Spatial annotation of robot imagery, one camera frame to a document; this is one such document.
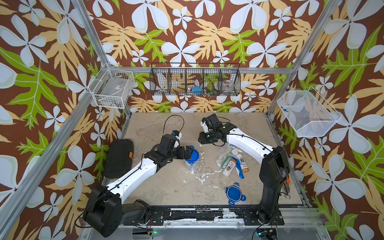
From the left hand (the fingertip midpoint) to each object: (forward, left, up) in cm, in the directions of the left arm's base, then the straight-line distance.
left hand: (187, 148), depth 83 cm
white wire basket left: (+28, +44, +19) cm, 56 cm away
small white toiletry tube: (-6, -26, -13) cm, 29 cm away
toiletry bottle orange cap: (-4, -34, -13) cm, 37 cm away
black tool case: (-2, +41, -9) cm, 42 cm away
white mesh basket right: (+16, -68, +13) cm, 71 cm away
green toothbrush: (-1, -24, -14) cm, 27 cm away
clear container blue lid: (-5, -4, -1) cm, 7 cm away
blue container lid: (-20, -27, -18) cm, 38 cm away
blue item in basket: (+35, -6, +14) cm, 38 cm away
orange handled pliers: (-13, -58, -14) cm, 62 cm away
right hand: (+7, -7, -2) cm, 10 cm away
